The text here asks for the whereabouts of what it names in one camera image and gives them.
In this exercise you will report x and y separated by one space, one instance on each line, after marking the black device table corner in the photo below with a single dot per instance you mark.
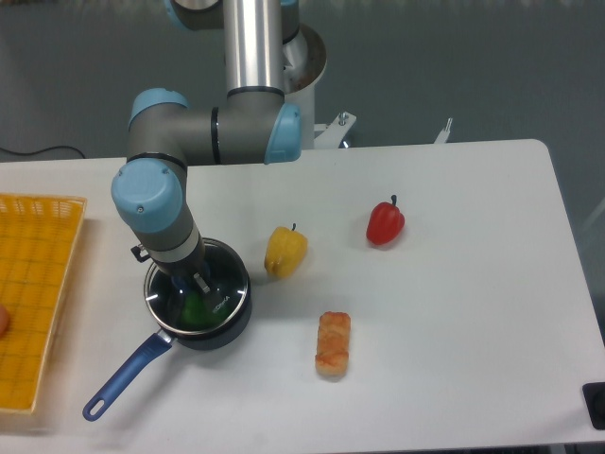
594 396

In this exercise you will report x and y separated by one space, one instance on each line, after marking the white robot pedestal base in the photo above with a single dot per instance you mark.
363 88

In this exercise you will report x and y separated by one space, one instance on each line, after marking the glass pot lid blue knob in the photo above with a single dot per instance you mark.
230 293

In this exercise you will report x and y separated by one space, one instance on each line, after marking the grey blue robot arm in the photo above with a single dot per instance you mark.
256 125

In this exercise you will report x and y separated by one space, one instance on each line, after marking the yellow bell pepper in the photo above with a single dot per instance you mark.
285 251

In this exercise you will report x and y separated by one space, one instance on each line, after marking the braided bread loaf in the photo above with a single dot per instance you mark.
333 341

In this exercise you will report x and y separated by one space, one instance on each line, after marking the orange round food item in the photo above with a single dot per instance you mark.
4 320

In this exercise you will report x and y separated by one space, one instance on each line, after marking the yellow wicker basket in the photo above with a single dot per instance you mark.
39 236

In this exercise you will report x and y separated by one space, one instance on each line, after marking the dark pot blue handle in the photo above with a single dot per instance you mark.
154 346

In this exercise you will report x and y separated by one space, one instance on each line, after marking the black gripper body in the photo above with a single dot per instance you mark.
175 262

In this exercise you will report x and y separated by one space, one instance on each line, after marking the green bell pepper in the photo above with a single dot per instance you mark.
197 314

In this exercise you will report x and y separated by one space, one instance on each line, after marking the red bell pepper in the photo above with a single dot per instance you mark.
386 222

